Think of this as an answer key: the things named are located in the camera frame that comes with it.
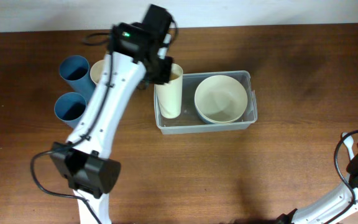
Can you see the blue bowl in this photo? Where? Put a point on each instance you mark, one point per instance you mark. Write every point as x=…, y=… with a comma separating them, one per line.
x=220, y=117

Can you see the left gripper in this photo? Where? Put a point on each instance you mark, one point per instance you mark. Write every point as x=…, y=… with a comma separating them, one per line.
x=164, y=79

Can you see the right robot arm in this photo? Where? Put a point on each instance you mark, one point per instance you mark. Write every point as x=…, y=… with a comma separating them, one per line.
x=331, y=208

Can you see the cream bowl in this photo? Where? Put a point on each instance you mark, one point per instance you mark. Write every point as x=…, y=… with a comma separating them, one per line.
x=221, y=93

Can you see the blue cup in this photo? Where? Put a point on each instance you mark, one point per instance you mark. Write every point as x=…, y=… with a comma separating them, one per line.
x=75, y=70
x=69, y=108

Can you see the cream cup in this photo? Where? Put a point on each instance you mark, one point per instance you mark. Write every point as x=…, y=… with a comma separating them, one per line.
x=96, y=71
x=169, y=95

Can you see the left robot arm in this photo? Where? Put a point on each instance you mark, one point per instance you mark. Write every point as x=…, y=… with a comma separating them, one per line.
x=136, y=53

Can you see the white plastic spoon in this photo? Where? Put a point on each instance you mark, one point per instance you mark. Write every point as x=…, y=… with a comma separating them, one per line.
x=348, y=142

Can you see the clear plastic container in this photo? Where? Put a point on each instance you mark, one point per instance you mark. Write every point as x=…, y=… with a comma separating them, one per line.
x=190, y=122

